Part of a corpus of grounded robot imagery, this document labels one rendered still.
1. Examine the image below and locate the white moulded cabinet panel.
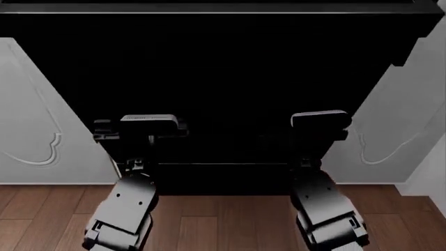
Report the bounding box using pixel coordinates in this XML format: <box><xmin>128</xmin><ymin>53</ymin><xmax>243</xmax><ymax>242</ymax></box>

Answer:
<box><xmin>321</xmin><ymin>24</ymin><xmax>446</xmax><ymax>184</ymax></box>
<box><xmin>0</xmin><ymin>37</ymin><xmax>122</xmax><ymax>185</ymax></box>

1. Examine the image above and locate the black cabinet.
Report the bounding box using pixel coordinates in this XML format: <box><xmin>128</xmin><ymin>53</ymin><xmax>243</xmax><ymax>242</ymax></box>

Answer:
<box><xmin>0</xmin><ymin>12</ymin><xmax>444</xmax><ymax>166</ymax></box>

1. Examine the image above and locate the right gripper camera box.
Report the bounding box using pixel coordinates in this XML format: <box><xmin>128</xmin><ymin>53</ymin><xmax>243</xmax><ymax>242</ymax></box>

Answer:
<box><xmin>290</xmin><ymin>109</ymin><xmax>351</xmax><ymax>130</ymax></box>

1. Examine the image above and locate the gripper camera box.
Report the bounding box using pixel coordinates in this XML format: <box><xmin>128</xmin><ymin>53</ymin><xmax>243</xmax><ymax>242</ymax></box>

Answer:
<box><xmin>290</xmin><ymin>109</ymin><xmax>351</xmax><ymax>130</ymax></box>
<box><xmin>119</xmin><ymin>113</ymin><xmax>179</xmax><ymax>132</ymax></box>

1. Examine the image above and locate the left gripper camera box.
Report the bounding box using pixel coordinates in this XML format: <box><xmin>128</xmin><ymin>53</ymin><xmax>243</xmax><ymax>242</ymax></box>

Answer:
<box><xmin>119</xmin><ymin>113</ymin><xmax>179</xmax><ymax>132</ymax></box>

